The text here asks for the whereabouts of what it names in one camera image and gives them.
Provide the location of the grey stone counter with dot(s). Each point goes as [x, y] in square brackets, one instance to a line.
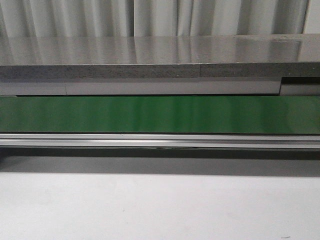
[282, 64]

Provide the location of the green conveyor belt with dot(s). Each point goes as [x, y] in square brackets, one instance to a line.
[161, 114]

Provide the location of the white curtain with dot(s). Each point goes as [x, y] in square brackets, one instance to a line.
[127, 18]

